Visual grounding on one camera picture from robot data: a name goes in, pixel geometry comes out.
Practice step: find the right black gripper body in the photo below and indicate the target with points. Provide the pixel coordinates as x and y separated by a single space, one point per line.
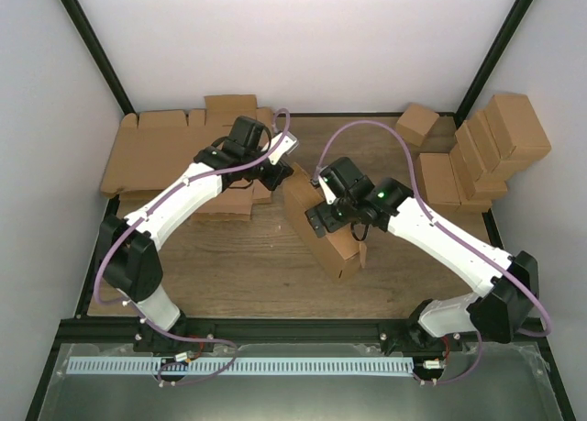
335 222

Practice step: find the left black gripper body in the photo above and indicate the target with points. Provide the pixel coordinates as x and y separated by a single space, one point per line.
269 181

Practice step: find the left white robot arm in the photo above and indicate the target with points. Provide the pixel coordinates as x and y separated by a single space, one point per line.
127 250

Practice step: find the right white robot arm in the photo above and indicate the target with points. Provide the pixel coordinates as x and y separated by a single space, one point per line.
504 288

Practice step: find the folded box on table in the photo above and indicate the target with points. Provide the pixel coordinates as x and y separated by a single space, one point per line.
436 182

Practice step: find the small folded cardboard box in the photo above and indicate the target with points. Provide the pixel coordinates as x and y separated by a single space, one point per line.
415 123

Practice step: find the large folded cardboard box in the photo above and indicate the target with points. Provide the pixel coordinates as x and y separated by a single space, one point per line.
517 132

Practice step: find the stack of flat cardboard blanks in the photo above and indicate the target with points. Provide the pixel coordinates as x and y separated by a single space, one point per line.
152 149

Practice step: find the row of folded boxes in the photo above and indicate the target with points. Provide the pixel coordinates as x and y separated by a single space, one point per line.
477 188

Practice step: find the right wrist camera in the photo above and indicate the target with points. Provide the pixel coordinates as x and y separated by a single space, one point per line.
320 182

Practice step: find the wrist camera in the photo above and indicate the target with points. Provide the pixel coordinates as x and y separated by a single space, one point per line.
320 182
282 144

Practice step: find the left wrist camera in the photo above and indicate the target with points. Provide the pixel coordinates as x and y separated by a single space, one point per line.
282 144

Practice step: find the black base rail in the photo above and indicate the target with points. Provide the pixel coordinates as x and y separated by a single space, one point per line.
388 334

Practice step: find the light blue slotted cable duct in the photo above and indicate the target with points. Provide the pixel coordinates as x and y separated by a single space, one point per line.
362 366

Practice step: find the left black frame post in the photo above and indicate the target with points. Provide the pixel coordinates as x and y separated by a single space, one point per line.
83 26

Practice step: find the black frame post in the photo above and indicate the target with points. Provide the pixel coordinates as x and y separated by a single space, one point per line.
83 26
506 32

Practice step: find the right black frame post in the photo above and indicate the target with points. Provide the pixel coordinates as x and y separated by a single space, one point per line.
506 32

